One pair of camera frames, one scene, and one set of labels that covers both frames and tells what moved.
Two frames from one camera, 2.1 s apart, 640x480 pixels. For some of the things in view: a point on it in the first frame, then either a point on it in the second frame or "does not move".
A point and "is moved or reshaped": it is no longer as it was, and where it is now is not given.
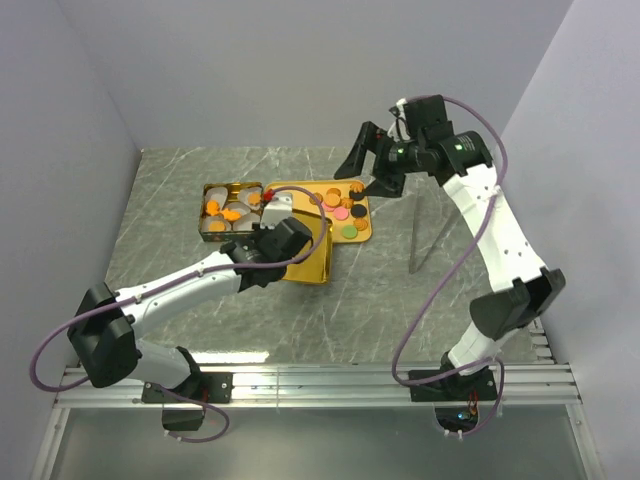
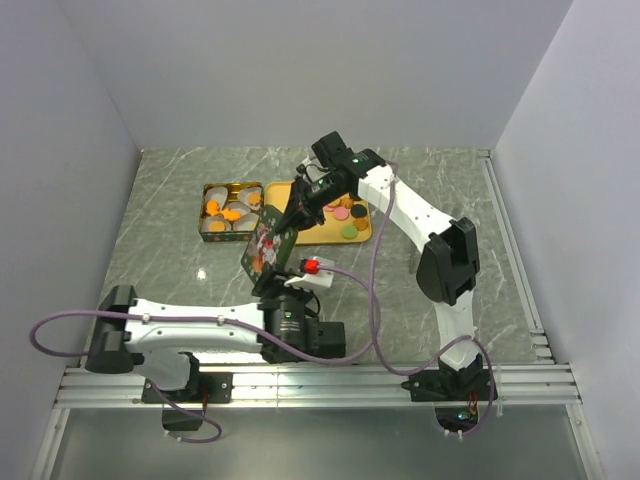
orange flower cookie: x=254 y=199 does not move
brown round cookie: x=216 y=226 does not move
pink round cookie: x=341 y=213 does not move
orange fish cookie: x=212 y=207 does not move
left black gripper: x=259 y=232 to x=274 y=279
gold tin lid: x=318 y=268 is moved or reshaped
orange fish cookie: x=231 y=216 does not move
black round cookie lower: x=358 y=210 does not move
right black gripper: x=369 y=139 to x=303 y=212
